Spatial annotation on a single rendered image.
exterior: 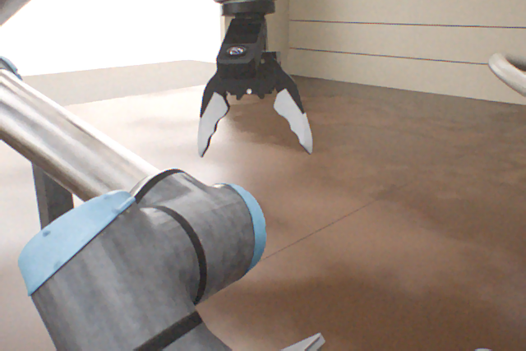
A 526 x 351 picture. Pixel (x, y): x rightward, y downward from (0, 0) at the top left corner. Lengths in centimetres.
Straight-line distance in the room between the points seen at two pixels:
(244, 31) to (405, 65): 767
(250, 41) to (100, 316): 34
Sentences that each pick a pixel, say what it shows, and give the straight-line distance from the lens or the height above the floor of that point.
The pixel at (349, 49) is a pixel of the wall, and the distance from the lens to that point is 878.
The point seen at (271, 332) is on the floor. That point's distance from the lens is 233.
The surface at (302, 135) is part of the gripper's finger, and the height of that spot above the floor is 124.
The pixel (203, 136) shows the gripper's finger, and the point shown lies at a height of 124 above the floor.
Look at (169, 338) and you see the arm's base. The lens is 56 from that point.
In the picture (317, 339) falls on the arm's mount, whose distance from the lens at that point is 62.
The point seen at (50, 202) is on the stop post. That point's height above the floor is 84.
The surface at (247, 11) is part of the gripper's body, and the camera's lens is 64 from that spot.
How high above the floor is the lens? 141
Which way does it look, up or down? 18 degrees down
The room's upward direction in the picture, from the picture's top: straight up
